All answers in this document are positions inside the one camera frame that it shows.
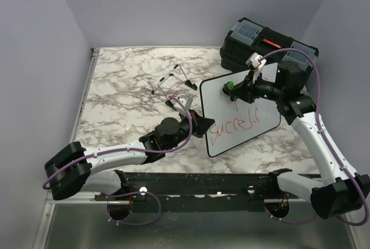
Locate black front mounting rail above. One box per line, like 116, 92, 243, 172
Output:
59, 168, 315, 214

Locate black plastic toolbox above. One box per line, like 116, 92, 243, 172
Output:
220, 17, 319, 72

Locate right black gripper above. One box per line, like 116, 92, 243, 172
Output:
230, 69, 284, 103

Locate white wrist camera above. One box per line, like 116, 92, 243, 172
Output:
173, 96, 193, 111
246, 53, 267, 84

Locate green black whiteboard eraser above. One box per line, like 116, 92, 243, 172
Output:
222, 81, 234, 100

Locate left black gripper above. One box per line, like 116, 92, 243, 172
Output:
165, 110, 215, 151

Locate aluminium frame extrusion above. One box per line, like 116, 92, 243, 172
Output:
33, 47, 100, 248

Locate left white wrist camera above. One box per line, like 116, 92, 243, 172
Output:
173, 96, 193, 111

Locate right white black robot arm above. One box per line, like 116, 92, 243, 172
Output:
223, 61, 369, 219

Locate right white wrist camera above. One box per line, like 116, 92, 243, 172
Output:
246, 53, 267, 84

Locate black wire easel stand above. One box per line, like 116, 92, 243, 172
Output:
151, 64, 198, 110

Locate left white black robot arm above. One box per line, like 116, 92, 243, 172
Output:
42, 110, 215, 200

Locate white whiteboard with red writing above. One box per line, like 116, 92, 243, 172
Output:
199, 70, 281, 157

